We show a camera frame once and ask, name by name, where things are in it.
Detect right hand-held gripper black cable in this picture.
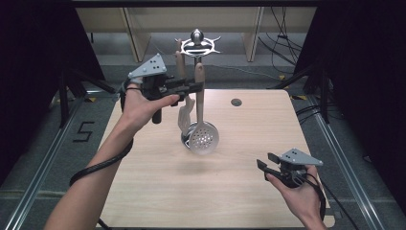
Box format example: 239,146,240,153
298,173,361,230

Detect black cables beside table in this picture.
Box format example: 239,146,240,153
295,103,324,125

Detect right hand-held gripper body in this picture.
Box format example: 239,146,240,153
277,148,325,189

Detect person's right hand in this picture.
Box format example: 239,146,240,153
265,165,327,221

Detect person's left hand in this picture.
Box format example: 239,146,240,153
121,88,181,135

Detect beige perforated skimmer spoon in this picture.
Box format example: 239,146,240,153
188,61,220,156

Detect hand-held gripper black cable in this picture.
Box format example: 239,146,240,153
69,79,142,230
298,173,361,230

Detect aluminium floor rail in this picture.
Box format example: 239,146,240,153
3,95,86,230
306,95,390,230

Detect black floor cables bundle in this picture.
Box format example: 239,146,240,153
258,7,305,75

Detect dark curtain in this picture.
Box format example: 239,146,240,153
0,0,106,188
292,0,406,214

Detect light wooden furniture frame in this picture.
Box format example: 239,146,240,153
75,7,317,63

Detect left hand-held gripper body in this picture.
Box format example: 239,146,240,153
127,53,176,126

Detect white floor cable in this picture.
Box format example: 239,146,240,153
205,62,282,81

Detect left hand-held gripper black cable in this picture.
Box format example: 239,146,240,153
69,79,142,230

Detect beige solid spatula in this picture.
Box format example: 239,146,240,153
173,49,192,137

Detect steel utensil rack stand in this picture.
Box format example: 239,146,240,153
174,28,222,151

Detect black metal stand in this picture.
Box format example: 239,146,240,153
269,62,332,125
57,65,119,128

